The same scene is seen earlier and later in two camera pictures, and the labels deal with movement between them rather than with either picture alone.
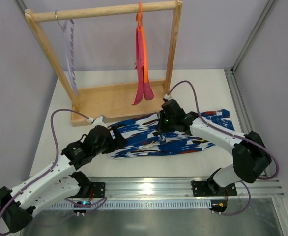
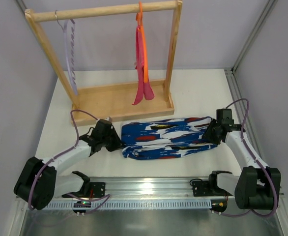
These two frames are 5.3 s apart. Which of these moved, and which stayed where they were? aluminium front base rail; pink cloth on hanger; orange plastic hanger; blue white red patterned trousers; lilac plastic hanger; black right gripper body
Moved: blue white red patterned trousers; black right gripper body
Stayed: orange plastic hanger; lilac plastic hanger; pink cloth on hanger; aluminium front base rail
